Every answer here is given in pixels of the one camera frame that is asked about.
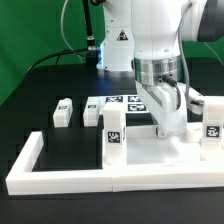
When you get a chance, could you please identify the grey looping cable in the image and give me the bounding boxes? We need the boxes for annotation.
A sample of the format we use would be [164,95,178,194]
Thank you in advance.
[59,0,84,64]

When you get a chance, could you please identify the black cables on table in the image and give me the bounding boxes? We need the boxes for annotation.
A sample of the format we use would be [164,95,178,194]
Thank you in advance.
[25,48,90,75]

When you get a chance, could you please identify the white U-shaped frame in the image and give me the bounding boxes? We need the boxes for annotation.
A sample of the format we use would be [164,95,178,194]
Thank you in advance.
[6,132,224,195]

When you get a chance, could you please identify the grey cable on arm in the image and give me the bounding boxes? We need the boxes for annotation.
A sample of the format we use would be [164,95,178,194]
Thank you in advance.
[176,0,204,108]

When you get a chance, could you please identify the white desk top tray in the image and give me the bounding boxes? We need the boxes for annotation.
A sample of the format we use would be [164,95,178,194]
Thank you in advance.
[102,122,224,166]

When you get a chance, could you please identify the AprilTag marker sheet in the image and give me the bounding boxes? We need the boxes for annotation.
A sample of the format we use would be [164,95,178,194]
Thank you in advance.
[85,94,151,115]

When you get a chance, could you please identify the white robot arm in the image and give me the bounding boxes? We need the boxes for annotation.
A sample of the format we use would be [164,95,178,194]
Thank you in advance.
[93,0,224,138]

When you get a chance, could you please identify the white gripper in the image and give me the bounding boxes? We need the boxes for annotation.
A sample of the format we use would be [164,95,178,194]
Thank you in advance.
[135,82,203,138]

